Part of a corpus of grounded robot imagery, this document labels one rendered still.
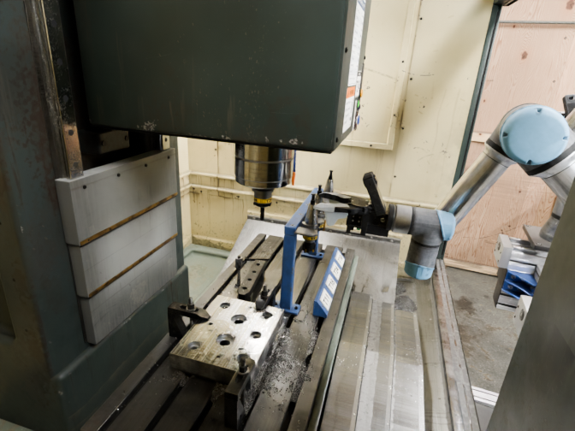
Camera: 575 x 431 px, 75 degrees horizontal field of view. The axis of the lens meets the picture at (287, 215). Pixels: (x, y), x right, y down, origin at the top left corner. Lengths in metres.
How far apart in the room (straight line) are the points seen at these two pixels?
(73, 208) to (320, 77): 0.69
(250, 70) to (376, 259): 1.39
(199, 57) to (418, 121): 1.27
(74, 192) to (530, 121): 1.06
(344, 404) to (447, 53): 1.51
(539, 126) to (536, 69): 2.72
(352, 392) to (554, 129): 0.92
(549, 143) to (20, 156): 1.13
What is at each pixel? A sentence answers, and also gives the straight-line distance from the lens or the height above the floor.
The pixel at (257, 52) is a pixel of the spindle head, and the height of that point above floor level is 1.73.
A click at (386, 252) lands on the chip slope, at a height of 0.82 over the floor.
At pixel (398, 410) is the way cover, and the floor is 0.72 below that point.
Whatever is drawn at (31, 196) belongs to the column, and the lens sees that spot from 1.07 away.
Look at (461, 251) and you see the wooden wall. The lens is 3.92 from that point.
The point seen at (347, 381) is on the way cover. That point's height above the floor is 0.76.
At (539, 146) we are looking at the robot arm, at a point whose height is 1.59.
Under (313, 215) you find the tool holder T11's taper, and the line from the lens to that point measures 1.24.
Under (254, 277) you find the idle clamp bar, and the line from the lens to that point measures 1.44.
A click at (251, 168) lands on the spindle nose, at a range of 0.96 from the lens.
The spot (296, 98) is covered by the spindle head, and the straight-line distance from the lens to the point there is 0.85.
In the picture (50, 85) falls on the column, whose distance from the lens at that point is 1.07.
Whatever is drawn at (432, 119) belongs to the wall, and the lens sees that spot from 1.96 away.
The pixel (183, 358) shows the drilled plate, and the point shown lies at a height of 0.98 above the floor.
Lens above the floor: 1.71
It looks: 22 degrees down
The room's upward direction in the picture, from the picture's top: 3 degrees clockwise
